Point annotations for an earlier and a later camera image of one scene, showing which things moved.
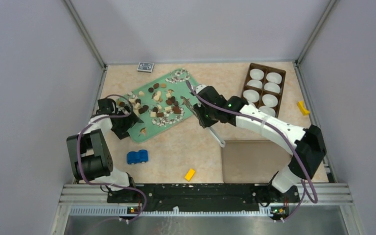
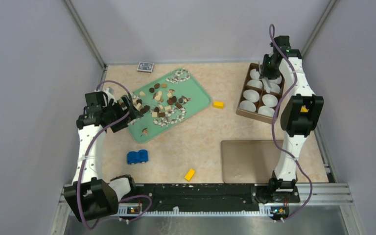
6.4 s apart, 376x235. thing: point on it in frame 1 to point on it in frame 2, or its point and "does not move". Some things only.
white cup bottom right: [269, 110] does not move
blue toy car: [142, 156] does not move
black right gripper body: [207, 116] to [268, 70]
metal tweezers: [191, 107] to [266, 82]
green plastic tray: [159, 104] does not move
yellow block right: [304, 111] does not move
